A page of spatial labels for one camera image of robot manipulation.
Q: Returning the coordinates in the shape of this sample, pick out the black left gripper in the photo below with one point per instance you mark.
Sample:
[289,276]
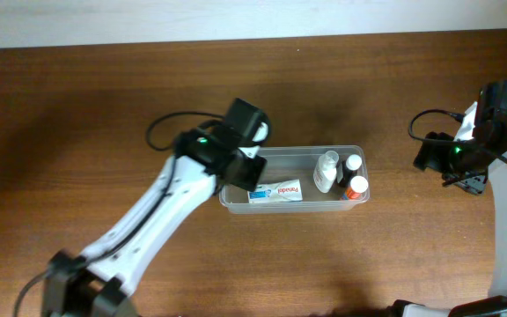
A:
[248,172]

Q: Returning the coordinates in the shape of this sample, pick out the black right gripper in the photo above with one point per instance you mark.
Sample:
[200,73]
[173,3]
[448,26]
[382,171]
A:
[468,183]

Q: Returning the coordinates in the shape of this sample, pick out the white Panadol box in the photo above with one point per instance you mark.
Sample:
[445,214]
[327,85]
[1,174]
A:
[280,192]

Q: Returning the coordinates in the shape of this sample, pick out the orange bottle white cap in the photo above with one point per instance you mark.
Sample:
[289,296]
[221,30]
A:
[358,185]

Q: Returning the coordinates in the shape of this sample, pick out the dark bottle white cap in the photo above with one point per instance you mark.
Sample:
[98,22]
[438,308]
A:
[347,169]

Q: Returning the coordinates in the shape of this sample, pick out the white calamine lotion bottle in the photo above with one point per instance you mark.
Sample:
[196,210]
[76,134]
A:
[325,171]

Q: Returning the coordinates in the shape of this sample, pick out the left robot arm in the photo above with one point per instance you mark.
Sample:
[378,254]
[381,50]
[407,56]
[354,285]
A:
[102,279]

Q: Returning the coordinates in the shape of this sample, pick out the clear plastic container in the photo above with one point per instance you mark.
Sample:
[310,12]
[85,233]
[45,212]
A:
[294,163]

